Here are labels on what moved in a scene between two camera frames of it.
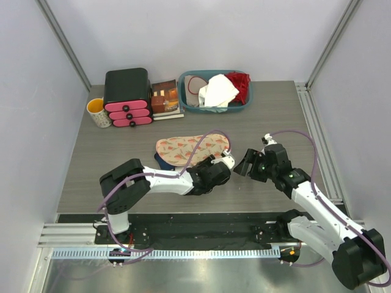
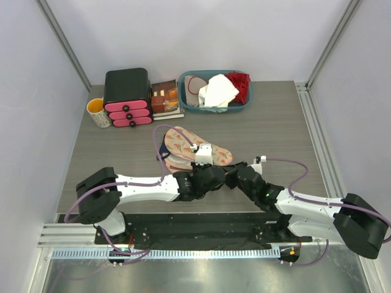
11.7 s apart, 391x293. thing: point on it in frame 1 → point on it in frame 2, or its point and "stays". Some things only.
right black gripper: x=253 y=157 → x=231 y=172
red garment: x=241 y=81 stays
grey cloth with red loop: x=192 y=84 stays
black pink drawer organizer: x=127 y=97 stays
